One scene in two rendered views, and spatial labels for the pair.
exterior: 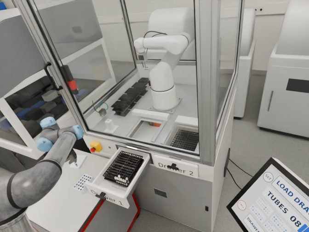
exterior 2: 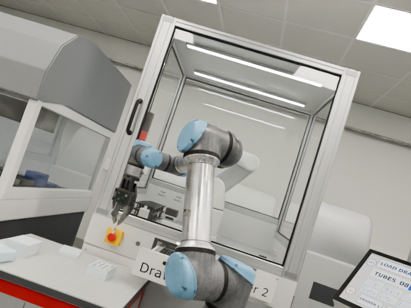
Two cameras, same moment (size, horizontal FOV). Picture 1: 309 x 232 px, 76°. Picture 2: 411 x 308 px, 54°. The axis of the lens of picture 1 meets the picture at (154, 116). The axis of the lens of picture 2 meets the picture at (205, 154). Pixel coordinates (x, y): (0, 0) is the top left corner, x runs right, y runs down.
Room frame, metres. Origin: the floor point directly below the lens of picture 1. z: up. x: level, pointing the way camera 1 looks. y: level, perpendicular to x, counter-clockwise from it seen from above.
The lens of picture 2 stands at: (-0.72, 1.12, 1.23)
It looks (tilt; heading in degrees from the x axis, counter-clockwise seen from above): 5 degrees up; 333
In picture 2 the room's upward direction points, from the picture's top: 18 degrees clockwise
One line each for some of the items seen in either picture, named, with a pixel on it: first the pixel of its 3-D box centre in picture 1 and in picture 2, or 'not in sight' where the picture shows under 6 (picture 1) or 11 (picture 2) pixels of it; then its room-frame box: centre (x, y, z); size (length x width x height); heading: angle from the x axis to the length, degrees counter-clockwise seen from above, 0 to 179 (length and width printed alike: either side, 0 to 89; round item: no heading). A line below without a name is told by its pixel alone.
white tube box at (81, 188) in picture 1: (83, 183); (101, 269); (0.90, 0.57, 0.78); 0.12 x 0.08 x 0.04; 147
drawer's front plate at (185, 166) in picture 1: (175, 166); (244, 281); (0.82, -0.07, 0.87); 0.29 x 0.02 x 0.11; 58
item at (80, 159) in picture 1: (78, 161); (70, 251); (1.13, 0.66, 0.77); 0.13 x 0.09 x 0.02; 161
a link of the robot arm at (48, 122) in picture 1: (50, 128); (139, 154); (0.91, 0.57, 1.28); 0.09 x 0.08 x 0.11; 4
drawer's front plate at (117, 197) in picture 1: (106, 194); (170, 271); (0.71, 0.37, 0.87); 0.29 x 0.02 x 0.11; 58
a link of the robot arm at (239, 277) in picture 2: not in sight; (230, 282); (0.27, 0.40, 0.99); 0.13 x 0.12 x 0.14; 94
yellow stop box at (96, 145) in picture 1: (95, 146); (114, 236); (1.14, 0.49, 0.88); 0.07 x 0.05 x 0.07; 58
